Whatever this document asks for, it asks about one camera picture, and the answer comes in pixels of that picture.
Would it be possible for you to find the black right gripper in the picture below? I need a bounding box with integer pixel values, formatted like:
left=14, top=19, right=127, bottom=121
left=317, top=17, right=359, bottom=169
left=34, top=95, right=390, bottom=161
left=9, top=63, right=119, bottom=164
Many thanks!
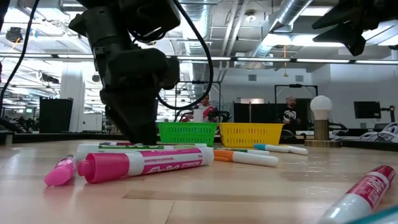
left=312, top=0, right=398, bottom=57

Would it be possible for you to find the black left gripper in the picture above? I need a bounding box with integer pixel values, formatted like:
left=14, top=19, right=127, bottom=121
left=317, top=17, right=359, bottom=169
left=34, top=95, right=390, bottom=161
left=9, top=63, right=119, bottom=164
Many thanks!
left=93, top=43, right=180, bottom=146

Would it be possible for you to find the pink Expo chisel marker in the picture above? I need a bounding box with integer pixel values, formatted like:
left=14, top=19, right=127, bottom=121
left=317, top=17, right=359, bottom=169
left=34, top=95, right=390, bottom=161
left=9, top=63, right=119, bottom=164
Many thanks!
left=76, top=147, right=215, bottom=185

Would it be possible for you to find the green Expo chisel marker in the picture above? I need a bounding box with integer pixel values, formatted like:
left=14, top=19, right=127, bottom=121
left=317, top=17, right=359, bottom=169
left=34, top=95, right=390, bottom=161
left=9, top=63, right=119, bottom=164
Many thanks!
left=76, top=143, right=208, bottom=162

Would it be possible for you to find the red Expo fine marker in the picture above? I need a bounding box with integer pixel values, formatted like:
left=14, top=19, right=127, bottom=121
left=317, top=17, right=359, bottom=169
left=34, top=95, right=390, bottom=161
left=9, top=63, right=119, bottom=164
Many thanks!
left=316, top=164, right=397, bottom=224

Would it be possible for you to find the green plastic basket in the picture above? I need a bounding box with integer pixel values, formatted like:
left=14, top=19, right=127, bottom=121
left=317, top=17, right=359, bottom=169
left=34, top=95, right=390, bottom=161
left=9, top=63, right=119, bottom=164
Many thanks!
left=157, top=121, right=218, bottom=147

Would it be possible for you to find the white jug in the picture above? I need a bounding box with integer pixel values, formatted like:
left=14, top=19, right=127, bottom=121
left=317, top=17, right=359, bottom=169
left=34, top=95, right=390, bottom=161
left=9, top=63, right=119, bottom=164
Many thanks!
left=193, top=107, right=205, bottom=123

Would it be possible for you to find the person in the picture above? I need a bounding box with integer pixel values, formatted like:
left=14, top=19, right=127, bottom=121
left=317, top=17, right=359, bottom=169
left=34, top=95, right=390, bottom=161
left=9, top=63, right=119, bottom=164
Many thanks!
left=198, top=95, right=218, bottom=123
left=281, top=95, right=302, bottom=133

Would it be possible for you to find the black cabinet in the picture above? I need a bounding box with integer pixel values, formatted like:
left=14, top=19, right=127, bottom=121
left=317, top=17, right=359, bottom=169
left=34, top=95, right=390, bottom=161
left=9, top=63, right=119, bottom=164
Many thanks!
left=39, top=97, right=74, bottom=134

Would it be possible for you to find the black computer monitor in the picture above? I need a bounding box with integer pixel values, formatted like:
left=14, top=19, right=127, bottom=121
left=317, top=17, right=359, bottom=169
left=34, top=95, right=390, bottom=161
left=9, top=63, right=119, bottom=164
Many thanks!
left=353, top=101, right=382, bottom=119

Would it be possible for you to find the white globe lamp brass base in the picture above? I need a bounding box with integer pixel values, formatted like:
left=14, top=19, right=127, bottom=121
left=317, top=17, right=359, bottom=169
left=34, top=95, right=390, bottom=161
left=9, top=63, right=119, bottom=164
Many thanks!
left=303, top=95, right=342, bottom=148

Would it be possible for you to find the pink fine-tip marker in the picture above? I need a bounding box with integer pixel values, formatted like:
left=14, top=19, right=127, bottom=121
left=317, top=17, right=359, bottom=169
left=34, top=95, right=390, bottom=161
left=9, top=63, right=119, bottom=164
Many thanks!
left=44, top=154, right=78, bottom=187

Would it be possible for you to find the long light bar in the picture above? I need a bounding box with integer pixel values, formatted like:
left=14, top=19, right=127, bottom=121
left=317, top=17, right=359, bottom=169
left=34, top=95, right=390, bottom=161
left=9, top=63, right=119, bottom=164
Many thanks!
left=0, top=53, right=398, bottom=65

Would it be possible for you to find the yellow plastic basket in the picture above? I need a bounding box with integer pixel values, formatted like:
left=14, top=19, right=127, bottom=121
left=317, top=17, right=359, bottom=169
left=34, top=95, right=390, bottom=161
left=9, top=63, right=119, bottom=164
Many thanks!
left=218, top=122, right=285, bottom=148

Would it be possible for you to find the orange fine-tip marker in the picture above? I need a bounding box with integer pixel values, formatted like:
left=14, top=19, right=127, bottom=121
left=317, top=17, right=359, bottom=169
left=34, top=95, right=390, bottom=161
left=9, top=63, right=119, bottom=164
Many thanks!
left=213, top=149, right=280, bottom=168

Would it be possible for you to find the blue fine-tip marker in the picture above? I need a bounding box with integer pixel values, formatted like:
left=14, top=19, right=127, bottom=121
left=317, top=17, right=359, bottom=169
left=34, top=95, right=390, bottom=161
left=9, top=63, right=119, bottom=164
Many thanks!
left=252, top=143, right=290, bottom=154

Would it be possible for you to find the black partition panel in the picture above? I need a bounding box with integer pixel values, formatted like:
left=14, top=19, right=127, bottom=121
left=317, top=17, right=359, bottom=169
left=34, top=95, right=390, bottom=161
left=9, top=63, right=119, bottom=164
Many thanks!
left=233, top=102, right=312, bottom=124

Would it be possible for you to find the yellow fine-tip marker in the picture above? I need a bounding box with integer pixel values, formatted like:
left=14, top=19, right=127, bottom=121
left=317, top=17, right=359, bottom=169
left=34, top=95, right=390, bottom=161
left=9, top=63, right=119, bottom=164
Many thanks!
left=281, top=144, right=309, bottom=156

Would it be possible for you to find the silver ventilation duct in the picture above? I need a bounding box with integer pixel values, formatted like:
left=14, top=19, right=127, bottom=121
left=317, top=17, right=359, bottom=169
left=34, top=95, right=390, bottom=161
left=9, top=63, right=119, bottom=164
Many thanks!
left=248, top=0, right=313, bottom=60
left=178, top=0, right=216, bottom=94

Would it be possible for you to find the yellow hanging cord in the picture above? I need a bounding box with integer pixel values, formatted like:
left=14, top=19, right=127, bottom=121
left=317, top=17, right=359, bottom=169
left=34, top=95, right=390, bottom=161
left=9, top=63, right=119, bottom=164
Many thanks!
left=282, top=45, right=289, bottom=78

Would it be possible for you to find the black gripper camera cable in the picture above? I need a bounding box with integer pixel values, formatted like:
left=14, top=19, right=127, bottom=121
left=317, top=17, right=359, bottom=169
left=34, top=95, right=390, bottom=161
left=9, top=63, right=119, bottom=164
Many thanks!
left=129, top=0, right=215, bottom=111

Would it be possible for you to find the white cable bundle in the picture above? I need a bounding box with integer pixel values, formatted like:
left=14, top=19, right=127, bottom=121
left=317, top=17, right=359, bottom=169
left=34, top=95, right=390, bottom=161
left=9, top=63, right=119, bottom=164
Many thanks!
left=331, top=121, right=398, bottom=142

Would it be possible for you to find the long black arm cable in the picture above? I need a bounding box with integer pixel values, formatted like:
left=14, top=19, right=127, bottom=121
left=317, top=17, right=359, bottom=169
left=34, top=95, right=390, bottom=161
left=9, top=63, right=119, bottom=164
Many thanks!
left=0, top=0, right=41, bottom=108

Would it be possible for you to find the black hanging camera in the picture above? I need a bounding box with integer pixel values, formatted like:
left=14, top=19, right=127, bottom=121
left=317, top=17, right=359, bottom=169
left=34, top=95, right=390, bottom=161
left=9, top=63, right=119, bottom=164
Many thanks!
left=5, top=26, right=24, bottom=44

